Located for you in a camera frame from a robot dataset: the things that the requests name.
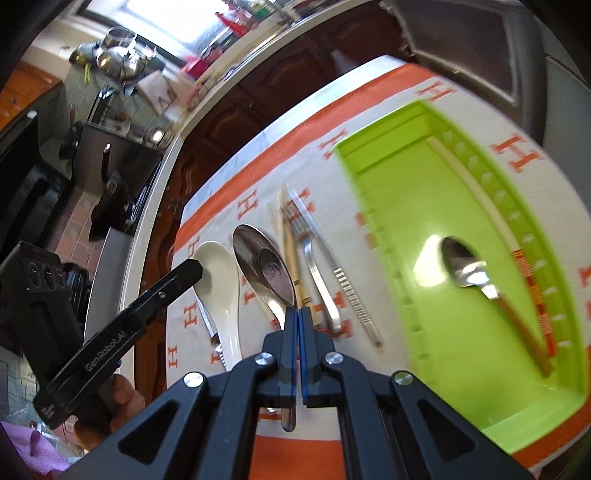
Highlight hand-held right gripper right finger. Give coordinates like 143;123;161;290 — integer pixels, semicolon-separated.
299;307;539;480

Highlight stainless steel appliance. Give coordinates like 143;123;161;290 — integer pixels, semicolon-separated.
74;122;164;232

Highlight stainless steel panel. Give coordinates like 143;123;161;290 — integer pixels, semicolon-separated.
90;228;136;379

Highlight orange and white printed tablecloth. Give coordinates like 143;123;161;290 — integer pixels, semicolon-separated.
164;55;591;480

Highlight metal fork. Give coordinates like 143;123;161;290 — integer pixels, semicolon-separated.
281;203;345;337

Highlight steel bowl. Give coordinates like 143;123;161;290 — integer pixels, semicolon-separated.
95;46;145;80

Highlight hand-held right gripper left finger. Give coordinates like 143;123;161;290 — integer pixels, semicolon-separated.
58;307;300;480

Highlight pink cloth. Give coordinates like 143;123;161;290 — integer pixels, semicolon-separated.
0;422;70;480

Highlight black oven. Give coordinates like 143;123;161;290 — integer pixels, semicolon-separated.
0;111;70;259

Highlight open paper booklet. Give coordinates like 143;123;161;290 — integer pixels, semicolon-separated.
137;71;178;115

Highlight white ceramic spoon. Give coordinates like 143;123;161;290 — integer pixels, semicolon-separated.
191;241;243;370

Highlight green plastic tray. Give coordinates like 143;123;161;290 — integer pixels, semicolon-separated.
332;99;591;457

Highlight black coiled cable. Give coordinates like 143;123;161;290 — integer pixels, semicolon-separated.
60;262;93;320

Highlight wooden-handled metal spoon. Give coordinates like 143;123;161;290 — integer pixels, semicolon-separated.
440;235;555;377

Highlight metal tweezers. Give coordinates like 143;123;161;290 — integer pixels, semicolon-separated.
288;188;384;348

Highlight large metal spoon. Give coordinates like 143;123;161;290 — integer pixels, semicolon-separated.
232;224;297;432

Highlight white chopstick with patterned end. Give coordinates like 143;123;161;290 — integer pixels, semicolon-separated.
427;137;559;365

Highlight grey appliance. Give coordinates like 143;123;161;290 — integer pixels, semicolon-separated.
383;0;591;153

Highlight steel pot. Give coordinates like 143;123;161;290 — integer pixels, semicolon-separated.
102;27;138;51

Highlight person's left hand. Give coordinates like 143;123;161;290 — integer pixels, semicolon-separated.
74;375;147;445

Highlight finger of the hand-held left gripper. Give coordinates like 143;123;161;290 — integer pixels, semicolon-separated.
128;258;204;325

